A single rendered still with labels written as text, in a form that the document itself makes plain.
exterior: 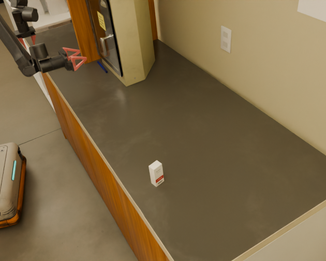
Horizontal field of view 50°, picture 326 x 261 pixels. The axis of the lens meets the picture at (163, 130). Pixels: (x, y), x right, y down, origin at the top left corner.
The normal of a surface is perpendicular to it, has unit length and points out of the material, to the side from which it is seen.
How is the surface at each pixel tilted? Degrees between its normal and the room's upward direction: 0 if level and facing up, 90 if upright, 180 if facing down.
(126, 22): 90
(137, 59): 90
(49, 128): 0
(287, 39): 90
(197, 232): 0
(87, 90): 0
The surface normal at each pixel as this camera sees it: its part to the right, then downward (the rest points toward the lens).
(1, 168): -0.09, -0.76
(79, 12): 0.51, 0.52
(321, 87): -0.86, 0.39
